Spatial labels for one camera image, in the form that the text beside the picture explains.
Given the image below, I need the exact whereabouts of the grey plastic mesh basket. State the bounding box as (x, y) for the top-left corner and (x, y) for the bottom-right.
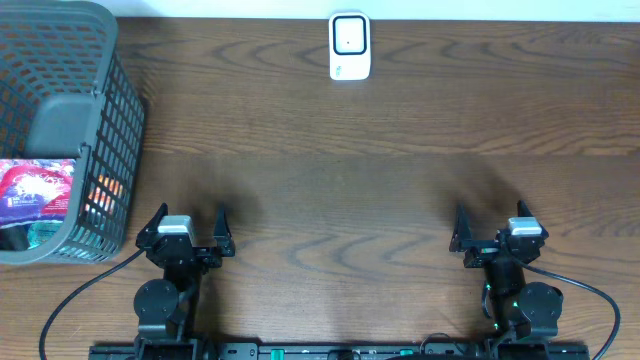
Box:
(1, 1), (146, 265)

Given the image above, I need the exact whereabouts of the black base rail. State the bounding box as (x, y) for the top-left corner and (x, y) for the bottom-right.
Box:
(88, 340), (592, 360)

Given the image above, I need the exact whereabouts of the orange tissue packet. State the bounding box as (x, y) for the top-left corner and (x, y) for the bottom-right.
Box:
(85, 175), (124, 214)

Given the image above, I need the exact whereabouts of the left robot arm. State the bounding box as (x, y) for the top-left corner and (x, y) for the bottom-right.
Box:
(134, 204), (236, 360)

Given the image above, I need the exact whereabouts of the teal wet wipes packet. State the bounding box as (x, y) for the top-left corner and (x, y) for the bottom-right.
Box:
(25, 221), (62, 249)

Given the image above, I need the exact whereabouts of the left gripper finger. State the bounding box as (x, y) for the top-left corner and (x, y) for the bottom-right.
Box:
(213, 207), (233, 246)
(142, 203), (168, 238)

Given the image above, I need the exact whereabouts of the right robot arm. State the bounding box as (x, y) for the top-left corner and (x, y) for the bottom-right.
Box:
(449, 201), (564, 360)

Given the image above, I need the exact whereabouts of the red purple snack packet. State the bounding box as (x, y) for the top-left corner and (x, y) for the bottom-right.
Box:
(1, 159), (76, 228)

